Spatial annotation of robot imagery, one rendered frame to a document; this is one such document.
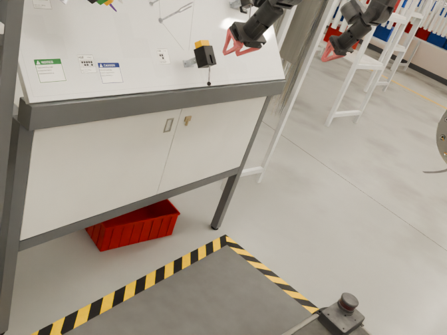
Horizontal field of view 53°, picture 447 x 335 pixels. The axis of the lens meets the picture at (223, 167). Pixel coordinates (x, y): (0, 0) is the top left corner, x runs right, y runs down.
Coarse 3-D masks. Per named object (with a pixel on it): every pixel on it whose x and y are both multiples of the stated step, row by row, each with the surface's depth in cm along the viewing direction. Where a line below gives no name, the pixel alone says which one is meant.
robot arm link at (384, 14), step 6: (372, 0) 148; (378, 0) 147; (384, 0) 146; (390, 0) 145; (396, 0) 148; (372, 6) 148; (378, 6) 147; (384, 6) 146; (390, 6) 148; (378, 12) 147; (384, 12) 148; (390, 12) 150; (378, 18) 147; (384, 18) 150
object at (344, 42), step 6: (348, 30) 157; (336, 36) 161; (342, 36) 158; (348, 36) 156; (336, 42) 158; (342, 42) 158; (348, 42) 157; (354, 42) 157; (336, 48) 158; (342, 48) 159; (348, 48) 160
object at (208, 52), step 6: (198, 48) 142; (204, 48) 141; (210, 48) 143; (198, 54) 142; (204, 54) 141; (210, 54) 143; (186, 60) 148; (192, 60) 146; (198, 60) 143; (204, 60) 142; (210, 60) 142; (186, 66) 148; (192, 66) 150; (198, 66) 144; (204, 66) 144; (210, 84) 145
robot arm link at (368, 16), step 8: (352, 0) 155; (344, 8) 156; (352, 8) 155; (360, 8) 152; (376, 8) 147; (344, 16) 157; (352, 16) 154; (368, 16) 148; (368, 24) 151; (376, 24) 155
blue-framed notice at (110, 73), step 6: (102, 66) 122; (108, 66) 124; (114, 66) 126; (102, 72) 122; (108, 72) 124; (114, 72) 125; (120, 72) 127; (102, 78) 122; (108, 78) 123; (114, 78) 125; (120, 78) 127
